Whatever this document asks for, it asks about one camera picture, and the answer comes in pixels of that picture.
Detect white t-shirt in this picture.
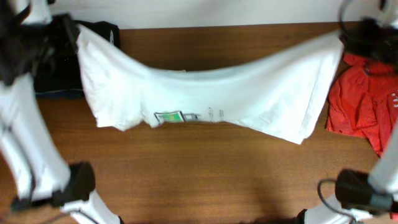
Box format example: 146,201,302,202
77,27,343,144

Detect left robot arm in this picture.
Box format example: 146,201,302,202
1,1,122,223

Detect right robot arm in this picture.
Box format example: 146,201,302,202
291,1,397,224

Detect black folded garment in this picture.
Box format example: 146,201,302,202
34,20,121,93

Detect red hooded garment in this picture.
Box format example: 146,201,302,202
326,54,397,156

